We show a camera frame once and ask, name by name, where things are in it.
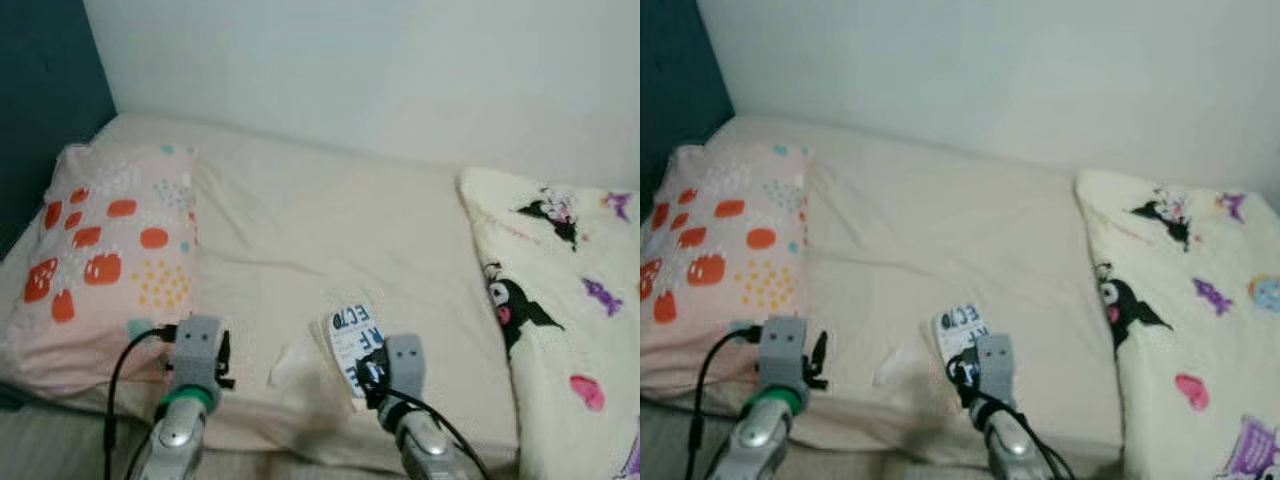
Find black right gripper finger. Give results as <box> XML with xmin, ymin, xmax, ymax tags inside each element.
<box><xmin>354</xmin><ymin>351</ymin><xmax>387</xmax><ymax>393</ymax></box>
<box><xmin>944</xmin><ymin>346</ymin><xmax>979</xmax><ymax>389</ymax></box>

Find white book blue letters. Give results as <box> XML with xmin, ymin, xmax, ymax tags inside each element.
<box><xmin>932</xmin><ymin>303</ymin><xmax>994</xmax><ymax>393</ymax></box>
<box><xmin>327</xmin><ymin>302</ymin><xmax>390</xmax><ymax>412</ymax></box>

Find white tissue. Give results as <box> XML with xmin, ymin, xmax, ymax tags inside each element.
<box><xmin>267</xmin><ymin>340</ymin><xmax>327</xmax><ymax>392</ymax></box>
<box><xmin>872</xmin><ymin>342</ymin><xmax>927</xmax><ymax>390</ymax></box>

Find bed with cream sheet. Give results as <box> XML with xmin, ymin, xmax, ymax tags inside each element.
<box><xmin>640</xmin><ymin>112</ymin><xmax>1280</xmax><ymax>473</ymax></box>
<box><xmin>0</xmin><ymin>112</ymin><xmax>641</xmax><ymax>473</ymax></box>

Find cream cartoon print quilt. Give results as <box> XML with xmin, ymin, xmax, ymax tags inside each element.
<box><xmin>1075</xmin><ymin>168</ymin><xmax>1280</xmax><ymax>480</ymax></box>
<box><xmin>458</xmin><ymin>167</ymin><xmax>641</xmax><ymax>480</ymax></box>

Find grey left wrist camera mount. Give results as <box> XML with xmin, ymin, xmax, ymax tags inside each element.
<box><xmin>757</xmin><ymin>317</ymin><xmax>810</xmax><ymax>394</ymax></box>
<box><xmin>172</xmin><ymin>316</ymin><xmax>224</xmax><ymax>392</ymax></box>

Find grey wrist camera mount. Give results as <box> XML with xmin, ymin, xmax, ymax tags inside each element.
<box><xmin>757</xmin><ymin>317</ymin><xmax>810</xmax><ymax>394</ymax></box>
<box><xmin>975</xmin><ymin>335</ymin><xmax>1017</xmax><ymax>404</ymax></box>
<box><xmin>383</xmin><ymin>335</ymin><xmax>425</xmax><ymax>402</ymax></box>
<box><xmin>172</xmin><ymin>316</ymin><xmax>224</xmax><ymax>392</ymax></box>

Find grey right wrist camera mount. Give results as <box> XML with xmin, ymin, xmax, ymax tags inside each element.
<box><xmin>975</xmin><ymin>335</ymin><xmax>1017</xmax><ymax>404</ymax></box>
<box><xmin>383</xmin><ymin>335</ymin><xmax>425</xmax><ymax>402</ymax></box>

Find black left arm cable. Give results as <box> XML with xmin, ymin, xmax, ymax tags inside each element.
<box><xmin>104</xmin><ymin>322</ymin><xmax>182</xmax><ymax>480</ymax></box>
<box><xmin>687</xmin><ymin>322</ymin><xmax>767</xmax><ymax>480</ymax></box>

